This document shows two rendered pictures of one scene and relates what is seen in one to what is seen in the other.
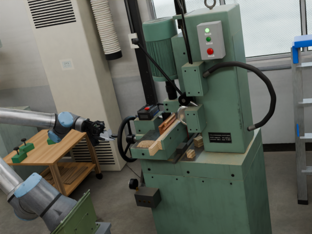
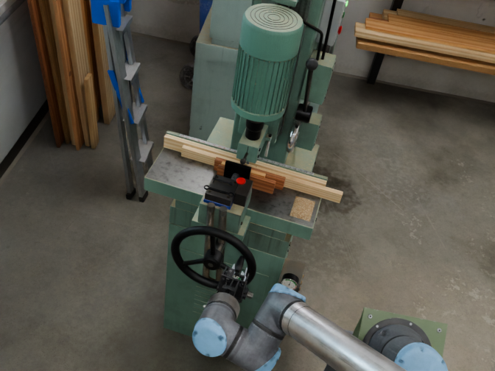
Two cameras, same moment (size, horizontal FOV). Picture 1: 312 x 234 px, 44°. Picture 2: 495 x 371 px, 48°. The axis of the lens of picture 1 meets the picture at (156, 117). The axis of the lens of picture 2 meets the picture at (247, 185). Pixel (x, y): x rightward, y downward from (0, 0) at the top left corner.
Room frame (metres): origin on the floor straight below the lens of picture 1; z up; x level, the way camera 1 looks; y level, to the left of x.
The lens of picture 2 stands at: (2.55, 1.25, 2.23)
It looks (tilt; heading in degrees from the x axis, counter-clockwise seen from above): 43 degrees down; 248
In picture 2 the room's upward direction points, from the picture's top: 11 degrees clockwise
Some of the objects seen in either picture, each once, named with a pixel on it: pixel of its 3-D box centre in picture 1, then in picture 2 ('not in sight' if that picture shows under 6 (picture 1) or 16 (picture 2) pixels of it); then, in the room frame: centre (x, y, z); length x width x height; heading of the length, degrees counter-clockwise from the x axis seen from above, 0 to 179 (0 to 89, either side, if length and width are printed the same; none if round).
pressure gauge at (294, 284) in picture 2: (134, 185); (289, 282); (1.90, 0.20, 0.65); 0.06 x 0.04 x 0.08; 149
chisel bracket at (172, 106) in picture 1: (177, 106); (253, 143); (2.01, -0.13, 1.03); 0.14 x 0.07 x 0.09; 59
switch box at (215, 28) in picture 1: (211, 40); (332, 16); (1.73, -0.32, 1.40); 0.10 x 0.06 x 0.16; 59
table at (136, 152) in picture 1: (164, 129); (230, 197); (2.09, -0.03, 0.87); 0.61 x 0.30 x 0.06; 149
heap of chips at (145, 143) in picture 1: (146, 142); (303, 206); (1.86, 0.08, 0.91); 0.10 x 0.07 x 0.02; 59
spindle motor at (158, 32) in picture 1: (163, 49); (265, 64); (2.02, -0.11, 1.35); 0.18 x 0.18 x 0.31
